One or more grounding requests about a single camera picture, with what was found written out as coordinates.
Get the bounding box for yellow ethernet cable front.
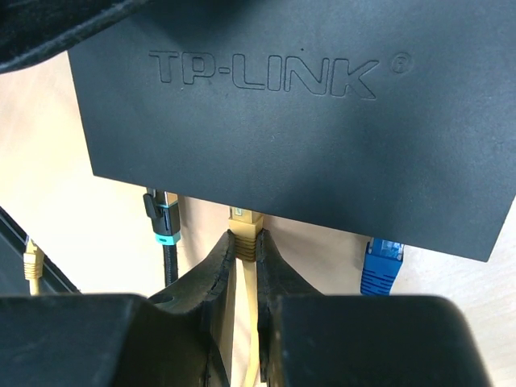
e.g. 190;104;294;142
227;206;265;387

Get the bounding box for yellow ethernet cable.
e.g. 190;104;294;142
227;206;265;387
23;237;44;296

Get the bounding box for black ethernet cable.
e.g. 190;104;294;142
144;187;181;288

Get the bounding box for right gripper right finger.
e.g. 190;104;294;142
256;230;491;386

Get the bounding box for small black network switch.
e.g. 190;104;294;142
69;1;515;261

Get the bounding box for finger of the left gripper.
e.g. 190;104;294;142
1;0;148;74

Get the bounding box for blue ethernet cable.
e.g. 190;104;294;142
360;237;406;297

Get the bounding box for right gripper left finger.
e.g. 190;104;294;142
1;231;235;386

